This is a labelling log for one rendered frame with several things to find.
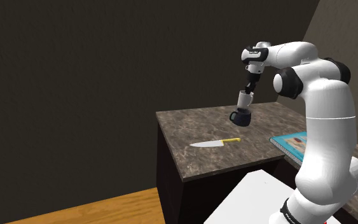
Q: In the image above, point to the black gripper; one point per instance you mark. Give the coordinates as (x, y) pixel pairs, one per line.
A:
(253, 77)

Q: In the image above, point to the white mug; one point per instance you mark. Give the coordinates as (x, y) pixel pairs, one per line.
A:
(244, 100)

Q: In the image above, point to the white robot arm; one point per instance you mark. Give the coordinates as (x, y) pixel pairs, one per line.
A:
(327, 124)

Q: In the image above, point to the dark blue mug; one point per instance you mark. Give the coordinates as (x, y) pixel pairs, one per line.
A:
(242, 118)

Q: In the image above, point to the teal book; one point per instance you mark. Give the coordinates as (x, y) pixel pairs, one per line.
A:
(291, 145)

